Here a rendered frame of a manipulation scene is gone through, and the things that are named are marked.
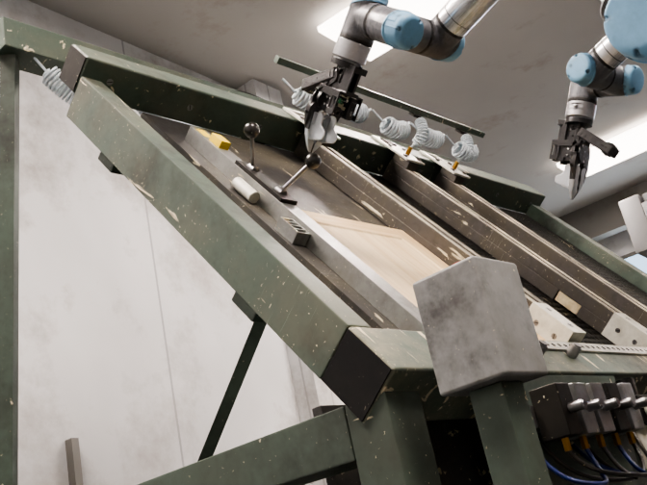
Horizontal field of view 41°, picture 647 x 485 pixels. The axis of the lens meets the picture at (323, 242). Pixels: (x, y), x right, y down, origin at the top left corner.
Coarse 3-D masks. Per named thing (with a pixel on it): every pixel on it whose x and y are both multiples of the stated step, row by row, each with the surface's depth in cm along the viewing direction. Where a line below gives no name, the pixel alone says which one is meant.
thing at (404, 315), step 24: (192, 144) 218; (240, 168) 203; (264, 192) 196; (288, 216) 190; (312, 240) 184; (336, 240) 185; (336, 264) 178; (360, 264) 177; (360, 288) 172; (384, 288) 170; (384, 312) 167; (408, 312) 163
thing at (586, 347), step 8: (552, 344) 181; (560, 344) 184; (568, 344) 187; (584, 344) 193; (592, 344) 196; (592, 352) 192; (600, 352) 194; (608, 352) 197; (616, 352) 200; (624, 352) 203; (632, 352) 206; (640, 352) 210
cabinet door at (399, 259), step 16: (320, 224) 200; (336, 224) 205; (352, 224) 212; (368, 224) 219; (352, 240) 200; (368, 240) 206; (384, 240) 213; (400, 240) 220; (368, 256) 194; (384, 256) 200; (400, 256) 206; (416, 256) 213; (432, 256) 219; (384, 272) 188; (400, 272) 193; (416, 272) 199; (432, 272) 206; (400, 288) 183; (416, 304) 178
